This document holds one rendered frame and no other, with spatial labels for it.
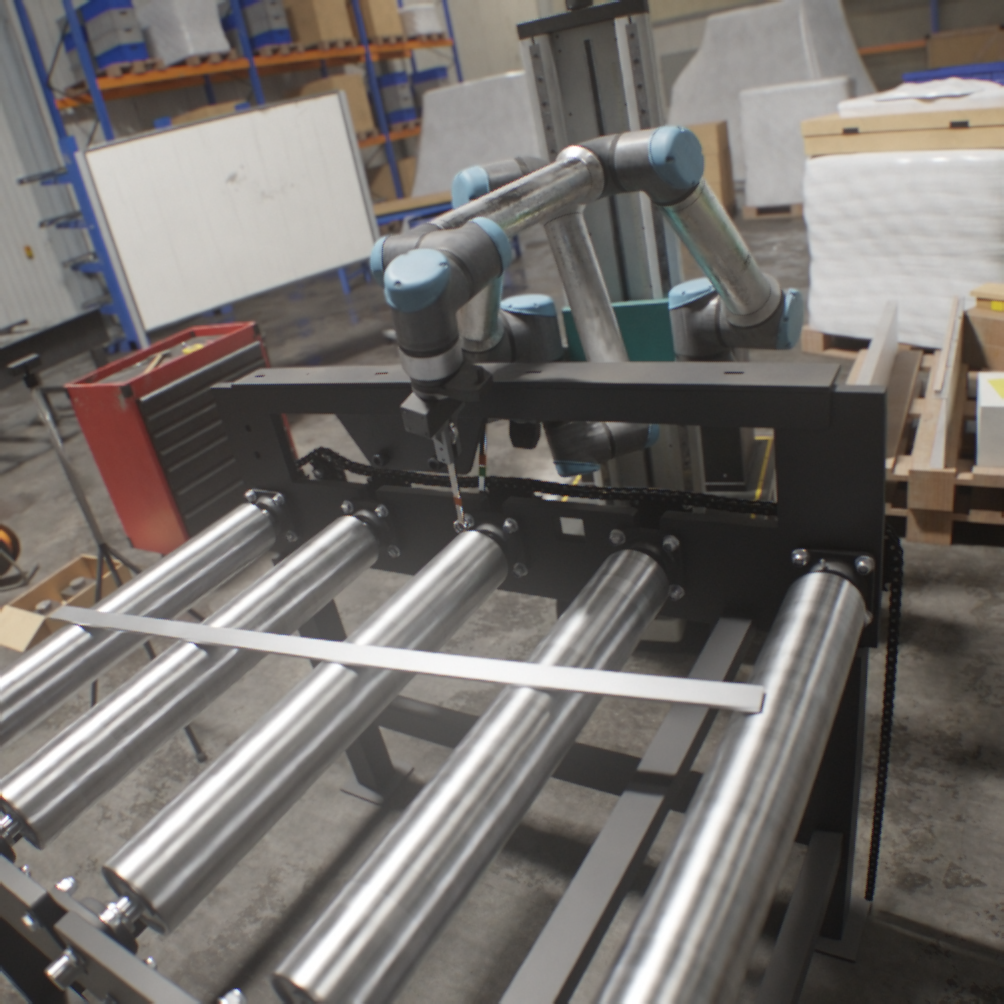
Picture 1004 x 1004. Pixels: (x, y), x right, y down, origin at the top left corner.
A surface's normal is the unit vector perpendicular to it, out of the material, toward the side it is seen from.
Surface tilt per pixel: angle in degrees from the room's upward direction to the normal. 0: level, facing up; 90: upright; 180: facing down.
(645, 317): 90
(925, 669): 0
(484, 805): 48
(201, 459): 90
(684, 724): 0
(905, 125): 90
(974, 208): 98
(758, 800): 25
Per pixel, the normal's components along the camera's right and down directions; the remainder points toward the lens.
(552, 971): -0.20, -0.87
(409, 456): -0.51, 0.48
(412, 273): -0.15, -0.61
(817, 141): -0.77, 0.42
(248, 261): 0.55, 0.28
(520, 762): 0.48, -0.52
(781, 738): 0.09, -0.80
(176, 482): 0.83, 0.09
